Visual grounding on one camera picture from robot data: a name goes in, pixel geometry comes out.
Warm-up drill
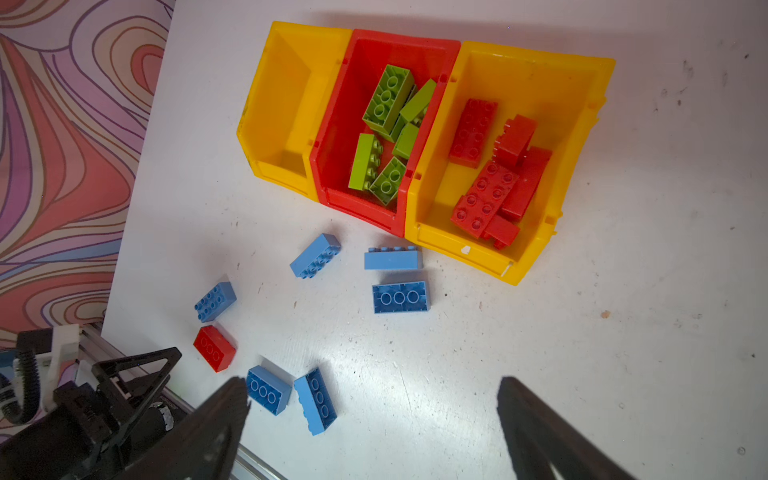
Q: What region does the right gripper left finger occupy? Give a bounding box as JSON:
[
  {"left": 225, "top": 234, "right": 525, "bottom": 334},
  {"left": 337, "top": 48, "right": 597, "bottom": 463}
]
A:
[{"left": 119, "top": 377, "right": 249, "bottom": 479}]

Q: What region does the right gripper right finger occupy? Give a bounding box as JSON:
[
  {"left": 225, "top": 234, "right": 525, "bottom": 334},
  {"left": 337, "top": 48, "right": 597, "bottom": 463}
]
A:
[{"left": 497, "top": 377, "right": 632, "bottom": 479}]

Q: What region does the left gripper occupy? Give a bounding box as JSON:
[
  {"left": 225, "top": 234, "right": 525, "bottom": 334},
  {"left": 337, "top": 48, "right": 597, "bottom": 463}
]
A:
[{"left": 1, "top": 347, "right": 182, "bottom": 479}]

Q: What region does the blue lego bottom underside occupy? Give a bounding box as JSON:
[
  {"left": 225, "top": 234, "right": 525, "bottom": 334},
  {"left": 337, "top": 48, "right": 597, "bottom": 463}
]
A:
[{"left": 246, "top": 366, "right": 292, "bottom": 416}]

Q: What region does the red lego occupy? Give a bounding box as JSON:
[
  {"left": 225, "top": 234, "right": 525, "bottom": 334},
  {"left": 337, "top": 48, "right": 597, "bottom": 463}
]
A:
[
  {"left": 448, "top": 99, "right": 498, "bottom": 168},
  {"left": 492, "top": 115, "right": 538, "bottom": 169},
  {"left": 481, "top": 215, "right": 520, "bottom": 250},
  {"left": 193, "top": 325, "right": 237, "bottom": 373},
  {"left": 500, "top": 147, "right": 553, "bottom": 222},
  {"left": 451, "top": 160, "right": 519, "bottom": 239}
]

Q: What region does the blue lego underside up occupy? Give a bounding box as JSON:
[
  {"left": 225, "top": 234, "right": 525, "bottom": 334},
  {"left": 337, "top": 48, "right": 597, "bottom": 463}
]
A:
[{"left": 372, "top": 281, "right": 430, "bottom": 314}]

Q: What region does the blue lego studs up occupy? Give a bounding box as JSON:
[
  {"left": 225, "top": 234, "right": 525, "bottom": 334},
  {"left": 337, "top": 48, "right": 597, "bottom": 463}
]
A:
[{"left": 364, "top": 245, "right": 423, "bottom": 271}]

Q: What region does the green lego small bottom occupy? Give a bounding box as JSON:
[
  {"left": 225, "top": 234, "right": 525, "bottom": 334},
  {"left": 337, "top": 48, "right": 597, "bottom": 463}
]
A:
[{"left": 392, "top": 123, "right": 419, "bottom": 160}]

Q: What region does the green lego side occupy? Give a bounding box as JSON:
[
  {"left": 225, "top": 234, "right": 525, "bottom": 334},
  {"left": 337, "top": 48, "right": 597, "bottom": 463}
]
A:
[{"left": 348, "top": 133, "right": 384, "bottom": 191}]

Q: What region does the green lego square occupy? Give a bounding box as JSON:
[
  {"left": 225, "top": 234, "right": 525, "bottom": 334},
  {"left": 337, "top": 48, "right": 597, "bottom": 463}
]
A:
[{"left": 400, "top": 79, "right": 437, "bottom": 127}]

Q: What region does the green lego tall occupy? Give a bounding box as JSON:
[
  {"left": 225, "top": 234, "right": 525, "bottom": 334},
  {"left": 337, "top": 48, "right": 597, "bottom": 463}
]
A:
[{"left": 363, "top": 65, "right": 414, "bottom": 141}]

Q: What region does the right yellow bin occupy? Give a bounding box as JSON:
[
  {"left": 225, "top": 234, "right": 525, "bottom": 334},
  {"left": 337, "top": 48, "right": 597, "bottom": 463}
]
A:
[{"left": 405, "top": 41, "right": 615, "bottom": 285}]

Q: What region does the yellow bin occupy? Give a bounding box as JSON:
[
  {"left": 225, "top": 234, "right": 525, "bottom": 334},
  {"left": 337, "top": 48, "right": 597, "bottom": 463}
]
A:
[
  {"left": 405, "top": 41, "right": 615, "bottom": 285},
  {"left": 237, "top": 21, "right": 352, "bottom": 201}
]

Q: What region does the red middle bin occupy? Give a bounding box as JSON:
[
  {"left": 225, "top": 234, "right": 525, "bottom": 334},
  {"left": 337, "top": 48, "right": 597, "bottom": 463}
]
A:
[{"left": 310, "top": 30, "right": 460, "bottom": 237}]

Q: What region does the left yellow bin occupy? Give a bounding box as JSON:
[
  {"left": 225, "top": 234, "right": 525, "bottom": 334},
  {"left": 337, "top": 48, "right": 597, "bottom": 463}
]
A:
[{"left": 237, "top": 21, "right": 352, "bottom": 201}]

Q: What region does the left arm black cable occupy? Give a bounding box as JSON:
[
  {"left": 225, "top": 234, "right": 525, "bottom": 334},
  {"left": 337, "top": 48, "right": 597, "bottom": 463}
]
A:
[{"left": 0, "top": 329, "right": 43, "bottom": 426}]

